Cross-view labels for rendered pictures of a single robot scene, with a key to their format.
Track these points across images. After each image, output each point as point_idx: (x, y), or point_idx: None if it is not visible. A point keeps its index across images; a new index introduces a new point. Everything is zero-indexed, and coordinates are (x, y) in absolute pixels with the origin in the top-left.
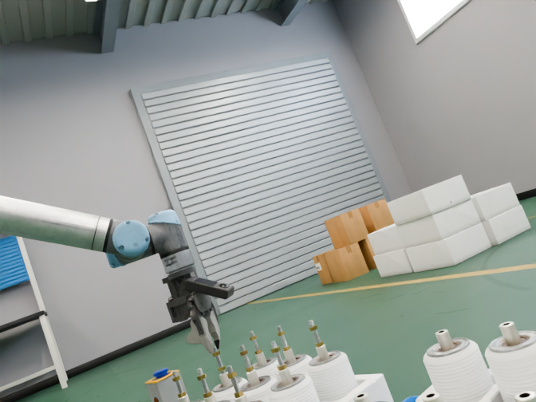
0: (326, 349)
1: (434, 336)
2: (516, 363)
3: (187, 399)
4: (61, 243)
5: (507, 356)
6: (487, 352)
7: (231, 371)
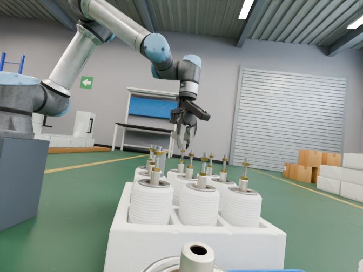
0: (247, 185)
1: (341, 235)
2: None
3: None
4: (121, 38)
5: None
6: None
7: (159, 150)
